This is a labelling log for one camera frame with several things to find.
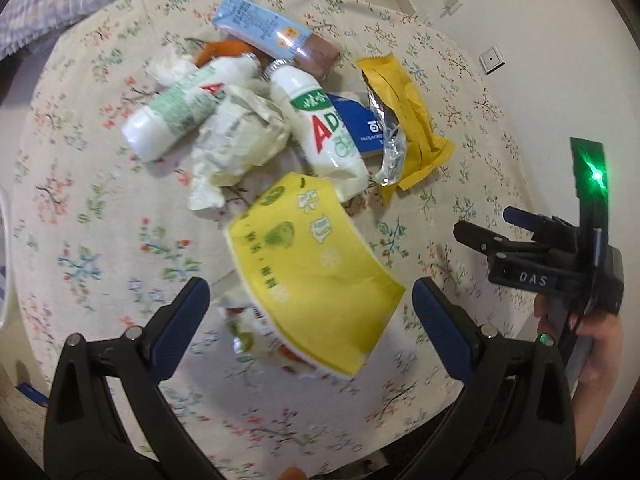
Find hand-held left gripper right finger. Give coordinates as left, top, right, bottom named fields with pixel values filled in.
left=395, top=276, right=583, bottom=480

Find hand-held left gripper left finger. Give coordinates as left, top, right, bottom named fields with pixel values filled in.
left=44, top=276, right=226, bottom=480

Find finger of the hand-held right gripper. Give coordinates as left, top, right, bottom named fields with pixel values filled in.
left=453, top=220, right=531, bottom=257
left=503, top=206, right=552, bottom=234

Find crushed yellow paper cup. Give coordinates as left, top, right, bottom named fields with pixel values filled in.
left=219, top=172, right=407, bottom=379

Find yellow foil-lined wrapper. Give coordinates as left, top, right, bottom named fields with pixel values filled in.
left=355, top=55, right=457, bottom=206

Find blue plastic packet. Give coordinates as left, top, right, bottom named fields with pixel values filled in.
left=327, top=91, right=401, bottom=159

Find white tissue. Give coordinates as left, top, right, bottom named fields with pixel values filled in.
left=145, top=42, right=199, bottom=89

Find person's right hand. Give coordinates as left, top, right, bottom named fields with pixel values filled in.
left=532, top=292, right=624, bottom=402

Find floral tablecloth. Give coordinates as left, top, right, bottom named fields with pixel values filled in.
left=10, top=0, right=557, bottom=480

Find small blue flat piece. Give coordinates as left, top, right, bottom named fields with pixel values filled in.
left=15, top=382, right=49, bottom=407

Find crumpled white paper wrapper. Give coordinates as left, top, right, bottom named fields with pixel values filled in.
left=187, top=85, right=294, bottom=212

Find white bottle pale green label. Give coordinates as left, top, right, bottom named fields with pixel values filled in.
left=121, top=55, right=261, bottom=163

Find white bottle green red label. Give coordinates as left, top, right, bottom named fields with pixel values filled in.
left=262, top=59, right=371, bottom=202

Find orange peel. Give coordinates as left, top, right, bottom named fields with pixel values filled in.
left=194, top=38, right=254, bottom=67

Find light blue brown drink carton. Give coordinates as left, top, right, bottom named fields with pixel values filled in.
left=211, top=0, right=344, bottom=81

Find purple checked blanket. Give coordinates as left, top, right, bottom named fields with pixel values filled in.
left=0, top=0, right=232, bottom=57

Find white wall socket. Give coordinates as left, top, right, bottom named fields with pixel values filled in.
left=478, top=45, right=506, bottom=75

